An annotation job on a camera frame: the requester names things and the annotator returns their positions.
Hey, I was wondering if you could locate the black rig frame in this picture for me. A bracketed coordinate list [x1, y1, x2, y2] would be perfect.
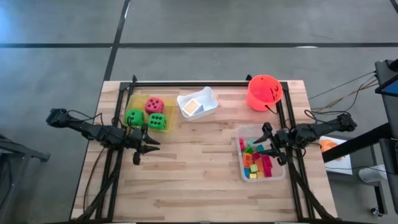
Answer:
[76, 74, 340, 224]

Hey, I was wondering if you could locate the computer monitor blue screen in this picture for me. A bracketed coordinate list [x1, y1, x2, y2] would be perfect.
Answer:
[374, 73, 398, 97]

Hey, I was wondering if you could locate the orange playing card deck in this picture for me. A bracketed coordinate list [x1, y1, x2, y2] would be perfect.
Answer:
[182, 98, 201, 116]

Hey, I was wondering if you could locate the white paper sheet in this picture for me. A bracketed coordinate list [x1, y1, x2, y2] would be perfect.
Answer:
[318, 135, 354, 175]

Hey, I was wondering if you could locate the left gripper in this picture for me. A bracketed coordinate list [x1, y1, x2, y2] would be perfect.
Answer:
[126, 123, 162, 166]

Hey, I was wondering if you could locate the black equipment stand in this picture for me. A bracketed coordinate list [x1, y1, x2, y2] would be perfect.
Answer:
[0, 133, 51, 218]

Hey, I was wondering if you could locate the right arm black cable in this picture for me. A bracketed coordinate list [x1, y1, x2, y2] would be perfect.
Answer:
[278, 108, 352, 150]

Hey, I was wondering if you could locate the red foam die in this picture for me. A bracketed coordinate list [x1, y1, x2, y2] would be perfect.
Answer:
[145, 97, 165, 115]

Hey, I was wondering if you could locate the white plastic bin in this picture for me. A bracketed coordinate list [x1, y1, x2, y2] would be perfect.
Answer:
[176, 86, 219, 122]

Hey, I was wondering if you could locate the yellow translucent plastic bin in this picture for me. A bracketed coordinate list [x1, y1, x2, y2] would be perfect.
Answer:
[123, 93, 177, 134]

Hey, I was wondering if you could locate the green foam die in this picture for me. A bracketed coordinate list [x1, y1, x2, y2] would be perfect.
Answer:
[147, 112, 168, 131]
[124, 108, 146, 127]

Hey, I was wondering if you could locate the thin black cable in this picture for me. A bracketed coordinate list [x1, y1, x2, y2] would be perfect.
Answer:
[308, 70, 379, 100]

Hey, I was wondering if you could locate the orange plastic bucket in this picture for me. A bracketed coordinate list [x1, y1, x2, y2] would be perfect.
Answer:
[247, 74, 284, 110]

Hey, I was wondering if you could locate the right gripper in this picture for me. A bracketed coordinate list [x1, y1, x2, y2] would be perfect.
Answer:
[253, 121, 295, 166]

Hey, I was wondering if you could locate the thin yellow cable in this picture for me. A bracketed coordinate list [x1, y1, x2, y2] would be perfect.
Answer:
[326, 76, 379, 108]

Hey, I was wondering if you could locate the clear plastic container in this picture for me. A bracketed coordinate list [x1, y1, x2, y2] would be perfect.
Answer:
[235, 123, 286, 183]

